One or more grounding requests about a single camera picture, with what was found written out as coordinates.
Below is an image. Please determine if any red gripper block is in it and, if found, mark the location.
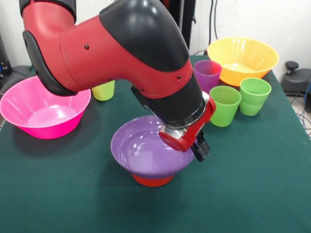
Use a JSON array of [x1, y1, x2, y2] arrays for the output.
[[159, 96, 217, 163]]

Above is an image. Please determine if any grey round stand base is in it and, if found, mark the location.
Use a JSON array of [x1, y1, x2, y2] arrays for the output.
[[0, 63, 34, 93]]

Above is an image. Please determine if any large orange plastic bowl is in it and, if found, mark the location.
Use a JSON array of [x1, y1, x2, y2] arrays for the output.
[[207, 37, 279, 87]]

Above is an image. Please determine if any large pink plastic bowl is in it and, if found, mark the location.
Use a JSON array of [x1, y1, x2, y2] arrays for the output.
[[0, 75, 92, 140]]

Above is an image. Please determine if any black knobbed stand base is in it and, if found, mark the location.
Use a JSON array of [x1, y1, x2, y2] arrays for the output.
[[281, 60, 311, 97]]

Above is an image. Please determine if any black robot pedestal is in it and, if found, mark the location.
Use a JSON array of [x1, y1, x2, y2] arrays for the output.
[[162, 0, 197, 56]]

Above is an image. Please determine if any purple plastic bowl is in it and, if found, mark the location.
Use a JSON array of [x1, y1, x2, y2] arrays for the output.
[[110, 115, 198, 177]]

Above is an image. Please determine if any purple plastic cup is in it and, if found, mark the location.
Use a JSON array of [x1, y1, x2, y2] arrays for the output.
[[193, 60, 223, 95]]

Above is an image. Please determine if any dark green table cloth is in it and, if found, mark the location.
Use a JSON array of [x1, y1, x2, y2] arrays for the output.
[[0, 55, 311, 233]]

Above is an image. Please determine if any small red plastic bowl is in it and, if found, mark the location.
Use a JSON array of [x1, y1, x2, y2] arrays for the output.
[[132, 173, 175, 187]]

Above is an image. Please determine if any green plastic cup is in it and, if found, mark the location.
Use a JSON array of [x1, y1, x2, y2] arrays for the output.
[[209, 85, 242, 127], [239, 77, 272, 117], [91, 80, 116, 101]]

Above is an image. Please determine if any black equipment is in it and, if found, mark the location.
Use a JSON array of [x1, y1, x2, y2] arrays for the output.
[[0, 31, 13, 76]]

